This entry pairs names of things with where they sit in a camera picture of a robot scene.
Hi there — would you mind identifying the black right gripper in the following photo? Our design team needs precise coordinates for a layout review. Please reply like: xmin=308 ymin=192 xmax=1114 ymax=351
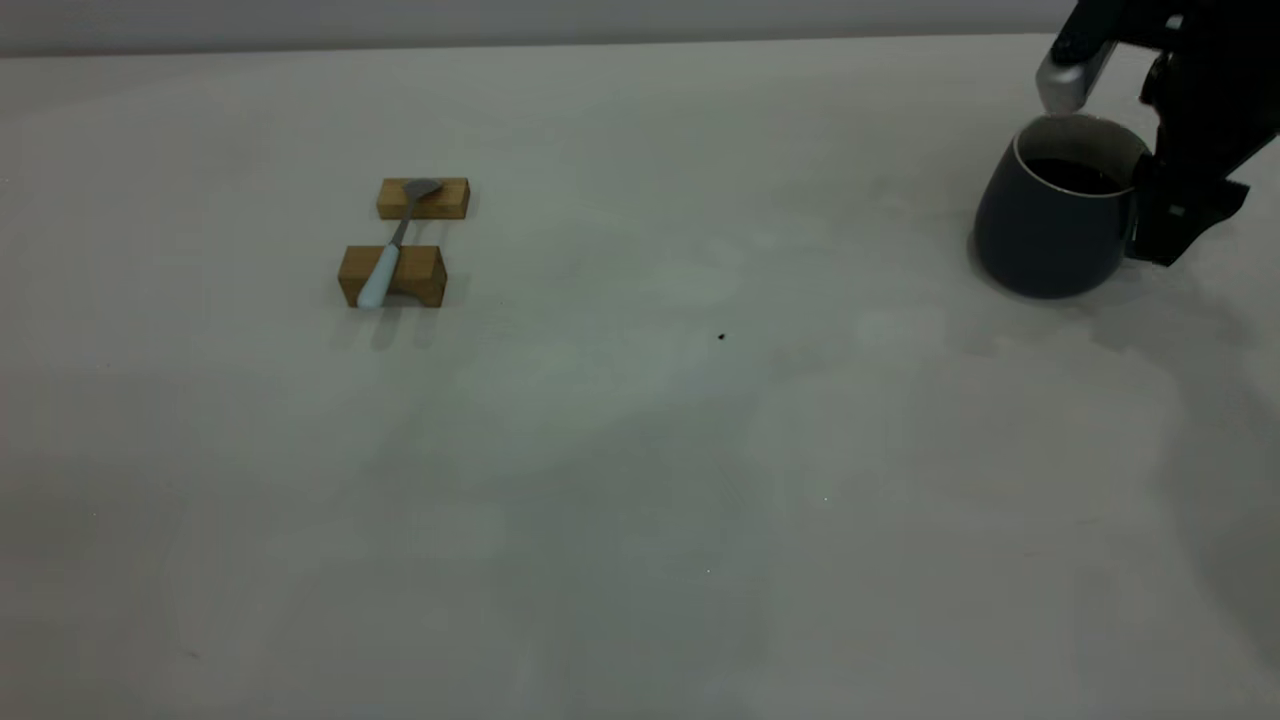
xmin=1120 ymin=0 xmax=1280 ymax=266

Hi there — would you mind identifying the dark grey ceramic mug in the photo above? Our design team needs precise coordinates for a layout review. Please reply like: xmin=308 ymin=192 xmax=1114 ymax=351
xmin=972 ymin=113 xmax=1161 ymax=301

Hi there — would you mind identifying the metal spoon light blue handle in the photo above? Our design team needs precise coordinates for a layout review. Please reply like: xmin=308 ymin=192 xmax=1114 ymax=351
xmin=356 ymin=178 xmax=445 ymax=310

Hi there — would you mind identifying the dark coffee liquid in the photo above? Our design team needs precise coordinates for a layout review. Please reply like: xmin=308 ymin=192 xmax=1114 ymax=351
xmin=1022 ymin=158 xmax=1128 ymax=197

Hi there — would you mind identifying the flat rectangular wooden block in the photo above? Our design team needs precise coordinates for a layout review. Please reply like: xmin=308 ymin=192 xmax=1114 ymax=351
xmin=376 ymin=177 xmax=471 ymax=222

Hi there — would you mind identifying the arched wooden block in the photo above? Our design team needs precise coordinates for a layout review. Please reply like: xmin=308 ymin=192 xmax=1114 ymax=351
xmin=337 ymin=244 xmax=448 ymax=310

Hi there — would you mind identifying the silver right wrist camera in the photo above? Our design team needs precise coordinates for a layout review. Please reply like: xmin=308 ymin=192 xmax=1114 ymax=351
xmin=1036 ymin=40 xmax=1118 ymax=117

